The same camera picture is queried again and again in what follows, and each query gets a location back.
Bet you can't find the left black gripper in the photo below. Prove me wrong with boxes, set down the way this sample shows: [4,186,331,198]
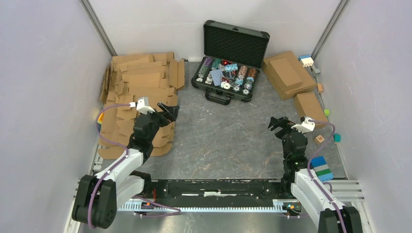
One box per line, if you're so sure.
[141,102,179,142]

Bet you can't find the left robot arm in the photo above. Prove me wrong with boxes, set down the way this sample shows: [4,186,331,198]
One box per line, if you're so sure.
[71,99,180,229]

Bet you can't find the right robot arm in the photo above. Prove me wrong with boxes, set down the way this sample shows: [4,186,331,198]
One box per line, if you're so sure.
[268,116,363,233]

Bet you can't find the small folded cardboard box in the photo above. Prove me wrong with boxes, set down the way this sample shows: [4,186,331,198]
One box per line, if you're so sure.
[293,92,328,122]

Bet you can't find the large folded cardboard box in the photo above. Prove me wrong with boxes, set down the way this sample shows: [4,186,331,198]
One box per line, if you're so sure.
[262,51,316,100]

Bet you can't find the top folded cardboard box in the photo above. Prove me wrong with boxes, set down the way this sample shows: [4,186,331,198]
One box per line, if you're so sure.
[268,57,302,92]

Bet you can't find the stack of flat cardboard blanks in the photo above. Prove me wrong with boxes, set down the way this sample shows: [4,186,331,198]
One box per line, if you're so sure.
[97,52,186,160]

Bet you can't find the wooden letter H cube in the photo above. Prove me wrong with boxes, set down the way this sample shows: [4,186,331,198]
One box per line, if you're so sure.
[313,135,325,145]

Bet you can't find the green cube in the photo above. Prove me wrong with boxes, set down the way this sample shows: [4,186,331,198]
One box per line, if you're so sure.
[324,109,330,117]

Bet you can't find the small wooden cube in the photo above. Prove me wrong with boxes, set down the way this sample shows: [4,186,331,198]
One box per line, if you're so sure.
[317,83,324,93]

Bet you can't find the blue green stacked blocks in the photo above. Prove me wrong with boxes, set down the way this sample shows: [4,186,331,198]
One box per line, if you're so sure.
[311,156,334,182]

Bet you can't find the teal cube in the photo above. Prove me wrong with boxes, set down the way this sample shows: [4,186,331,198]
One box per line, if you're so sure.
[333,133,342,143]

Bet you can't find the grey toy block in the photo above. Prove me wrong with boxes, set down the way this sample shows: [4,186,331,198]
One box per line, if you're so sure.
[311,68,321,77]

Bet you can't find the blue white toy block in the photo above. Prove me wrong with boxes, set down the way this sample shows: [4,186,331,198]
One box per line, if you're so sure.
[298,55,314,67]

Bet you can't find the orange yellow block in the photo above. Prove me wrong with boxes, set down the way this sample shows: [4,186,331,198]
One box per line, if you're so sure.
[97,113,104,132]

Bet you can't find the black poker chip case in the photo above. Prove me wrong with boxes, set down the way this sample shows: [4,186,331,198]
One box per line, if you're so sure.
[191,20,270,105]

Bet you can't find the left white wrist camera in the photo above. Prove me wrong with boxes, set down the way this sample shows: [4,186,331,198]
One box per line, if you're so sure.
[129,97,155,115]

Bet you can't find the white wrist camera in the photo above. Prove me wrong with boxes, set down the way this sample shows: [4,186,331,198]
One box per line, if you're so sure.
[129,97,155,115]
[291,116,315,133]

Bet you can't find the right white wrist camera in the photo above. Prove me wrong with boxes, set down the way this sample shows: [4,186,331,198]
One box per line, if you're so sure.
[291,116,315,133]

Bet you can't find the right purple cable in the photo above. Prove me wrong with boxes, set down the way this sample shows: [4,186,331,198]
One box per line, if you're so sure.
[287,119,347,233]

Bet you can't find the purple cable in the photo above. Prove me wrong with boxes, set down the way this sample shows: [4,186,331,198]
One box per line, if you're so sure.
[87,103,182,230]
[287,119,347,233]

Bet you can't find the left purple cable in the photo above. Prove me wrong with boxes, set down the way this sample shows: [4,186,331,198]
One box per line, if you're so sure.
[87,103,182,230]

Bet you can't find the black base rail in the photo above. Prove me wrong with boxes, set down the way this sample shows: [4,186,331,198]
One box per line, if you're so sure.
[139,179,297,208]

